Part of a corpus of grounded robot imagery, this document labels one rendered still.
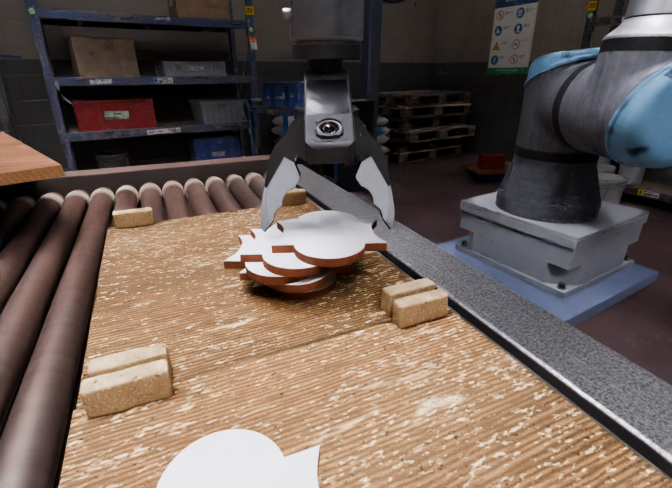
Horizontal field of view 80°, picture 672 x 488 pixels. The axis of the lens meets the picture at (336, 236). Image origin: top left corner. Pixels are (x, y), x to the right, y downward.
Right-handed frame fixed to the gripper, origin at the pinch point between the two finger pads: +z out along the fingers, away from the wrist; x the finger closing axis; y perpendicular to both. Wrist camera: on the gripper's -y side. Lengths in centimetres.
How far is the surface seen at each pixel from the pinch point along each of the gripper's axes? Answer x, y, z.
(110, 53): 179, 358, -30
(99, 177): 51, 50, 5
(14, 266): 44.6, 10.4, 8.3
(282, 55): 37, 500, -32
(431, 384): -7.7, -18.3, 5.9
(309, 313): 2.3, -7.5, 5.9
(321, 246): 0.9, -4.5, -0.4
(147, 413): 14.3, -20.1, 5.9
